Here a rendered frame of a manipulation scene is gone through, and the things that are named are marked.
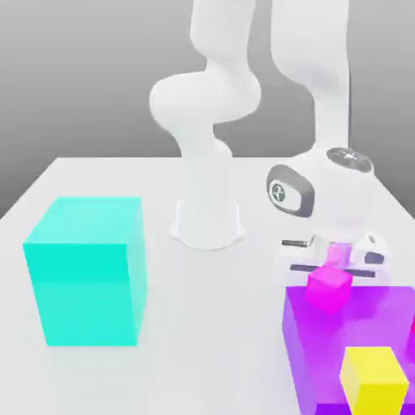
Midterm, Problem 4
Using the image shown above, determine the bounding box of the small yellow cube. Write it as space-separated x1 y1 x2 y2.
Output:
339 345 410 415

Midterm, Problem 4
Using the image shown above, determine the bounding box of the large purple box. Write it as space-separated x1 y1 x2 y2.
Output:
280 285 415 415

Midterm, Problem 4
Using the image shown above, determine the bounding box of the small pink cube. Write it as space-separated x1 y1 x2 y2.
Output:
405 323 415 366

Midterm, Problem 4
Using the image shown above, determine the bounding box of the large cyan box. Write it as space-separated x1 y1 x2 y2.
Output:
22 195 149 349

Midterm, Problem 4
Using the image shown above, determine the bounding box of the small magenta cube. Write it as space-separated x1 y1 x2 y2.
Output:
305 263 354 316

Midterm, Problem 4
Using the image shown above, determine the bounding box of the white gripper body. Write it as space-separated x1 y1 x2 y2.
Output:
285 259 391 289

